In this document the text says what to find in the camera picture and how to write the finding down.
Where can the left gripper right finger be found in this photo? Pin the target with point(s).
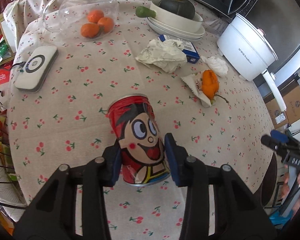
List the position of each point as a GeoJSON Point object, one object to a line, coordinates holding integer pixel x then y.
{"type": "Point", "coordinates": [219, 205]}

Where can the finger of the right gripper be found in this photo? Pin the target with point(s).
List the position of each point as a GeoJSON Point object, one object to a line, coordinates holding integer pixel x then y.
{"type": "Point", "coordinates": [282, 138]}
{"type": "Point", "coordinates": [280, 149]}

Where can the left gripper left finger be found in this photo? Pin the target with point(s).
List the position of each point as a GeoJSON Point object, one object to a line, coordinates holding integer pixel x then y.
{"type": "Point", "coordinates": [51, 214]}

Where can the red cartoon face can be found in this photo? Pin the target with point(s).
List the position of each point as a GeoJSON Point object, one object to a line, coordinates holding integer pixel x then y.
{"type": "Point", "coordinates": [142, 149]}

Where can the dark brown trash bin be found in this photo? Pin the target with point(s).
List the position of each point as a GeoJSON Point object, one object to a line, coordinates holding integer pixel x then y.
{"type": "Point", "coordinates": [269, 181]}

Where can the person's right hand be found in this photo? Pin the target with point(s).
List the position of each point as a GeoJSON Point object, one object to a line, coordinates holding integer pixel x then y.
{"type": "Point", "coordinates": [290, 194]}

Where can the cardboard box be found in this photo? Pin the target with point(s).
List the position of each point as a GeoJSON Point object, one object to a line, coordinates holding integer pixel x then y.
{"type": "Point", "coordinates": [292, 101]}
{"type": "Point", "coordinates": [277, 117]}

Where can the white crumpled tissue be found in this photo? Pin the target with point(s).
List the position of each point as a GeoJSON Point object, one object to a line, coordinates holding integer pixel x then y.
{"type": "Point", "coordinates": [217, 65]}

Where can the white electric cooking pot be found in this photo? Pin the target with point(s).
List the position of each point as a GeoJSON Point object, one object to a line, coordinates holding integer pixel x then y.
{"type": "Point", "coordinates": [248, 51]}

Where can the blue white small box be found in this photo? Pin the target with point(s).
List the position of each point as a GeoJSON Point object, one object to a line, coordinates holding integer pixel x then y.
{"type": "Point", "coordinates": [189, 49]}

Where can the cream crumpled paper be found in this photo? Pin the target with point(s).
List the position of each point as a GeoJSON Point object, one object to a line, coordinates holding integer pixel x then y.
{"type": "Point", "coordinates": [166, 55]}

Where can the stacked white plates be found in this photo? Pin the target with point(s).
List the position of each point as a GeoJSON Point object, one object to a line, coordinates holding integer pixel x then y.
{"type": "Point", "coordinates": [163, 29]}

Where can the white bowl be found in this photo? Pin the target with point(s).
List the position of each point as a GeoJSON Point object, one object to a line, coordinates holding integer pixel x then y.
{"type": "Point", "coordinates": [176, 21]}

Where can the cherry print tablecloth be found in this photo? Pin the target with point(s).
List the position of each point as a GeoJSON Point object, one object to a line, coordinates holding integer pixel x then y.
{"type": "Point", "coordinates": [66, 120]}

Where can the dark green pumpkin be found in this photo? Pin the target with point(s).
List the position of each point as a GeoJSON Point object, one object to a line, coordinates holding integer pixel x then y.
{"type": "Point", "coordinates": [183, 8]}

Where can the orange tangerine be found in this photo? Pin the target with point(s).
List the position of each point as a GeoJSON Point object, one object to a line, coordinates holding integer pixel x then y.
{"type": "Point", "coordinates": [90, 30]}
{"type": "Point", "coordinates": [106, 24]}
{"type": "Point", "coordinates": [94, 16]}

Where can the white wireless charger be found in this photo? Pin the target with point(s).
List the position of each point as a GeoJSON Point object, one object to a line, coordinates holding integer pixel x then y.
{"type": "Point", "coordinates": [34, 72]}

